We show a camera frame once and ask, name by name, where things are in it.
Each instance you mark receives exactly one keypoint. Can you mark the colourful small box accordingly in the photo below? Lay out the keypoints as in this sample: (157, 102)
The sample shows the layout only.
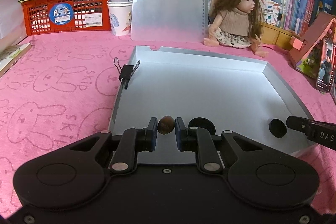
(270, 11)

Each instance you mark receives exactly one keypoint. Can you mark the pink triangular phone stand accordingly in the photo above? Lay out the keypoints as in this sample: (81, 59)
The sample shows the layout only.
(307, 52)

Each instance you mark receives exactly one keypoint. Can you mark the white paper cup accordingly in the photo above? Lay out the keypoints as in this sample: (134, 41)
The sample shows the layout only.
(120, 17)

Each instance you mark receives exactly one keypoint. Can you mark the long-haired doll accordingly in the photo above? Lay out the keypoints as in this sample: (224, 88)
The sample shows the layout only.
(236, 24)

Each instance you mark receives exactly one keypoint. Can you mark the white cardboard box tray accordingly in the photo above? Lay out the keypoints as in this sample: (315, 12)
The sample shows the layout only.
(235, 93)

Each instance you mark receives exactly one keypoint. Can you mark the black binder clip on box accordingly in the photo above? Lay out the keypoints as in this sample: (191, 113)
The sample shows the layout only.
(125, 72)

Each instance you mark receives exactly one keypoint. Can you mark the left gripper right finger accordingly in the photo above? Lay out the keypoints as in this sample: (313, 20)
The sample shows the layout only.
(199, 141)

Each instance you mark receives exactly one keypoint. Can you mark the smartphone with lit screen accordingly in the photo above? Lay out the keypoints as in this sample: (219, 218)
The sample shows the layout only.
(326, 67)

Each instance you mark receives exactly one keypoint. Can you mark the pink bunny towel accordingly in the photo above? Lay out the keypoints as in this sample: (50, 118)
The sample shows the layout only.
(64, 88)

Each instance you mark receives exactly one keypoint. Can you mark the wooden drawer box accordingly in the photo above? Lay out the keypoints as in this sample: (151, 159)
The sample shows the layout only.
(273, 35)

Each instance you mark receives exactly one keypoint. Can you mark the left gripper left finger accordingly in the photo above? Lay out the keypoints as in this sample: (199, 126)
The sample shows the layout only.
(127, 146)

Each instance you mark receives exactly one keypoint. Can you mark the open book at left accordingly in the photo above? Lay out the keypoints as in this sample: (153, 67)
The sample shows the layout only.
(11, 55)

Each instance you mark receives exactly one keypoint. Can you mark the red plastic basket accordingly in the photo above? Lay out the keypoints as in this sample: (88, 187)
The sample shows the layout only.
(51, 16)

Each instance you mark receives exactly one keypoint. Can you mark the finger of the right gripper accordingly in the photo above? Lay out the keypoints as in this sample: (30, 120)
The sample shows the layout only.
(322, 133)

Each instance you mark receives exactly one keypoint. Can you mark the brown walnut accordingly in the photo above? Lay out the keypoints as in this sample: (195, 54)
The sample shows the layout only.
(166, 125)

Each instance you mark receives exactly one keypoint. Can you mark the black round cap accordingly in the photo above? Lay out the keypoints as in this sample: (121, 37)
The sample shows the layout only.
(205, 123)
(277, 128)

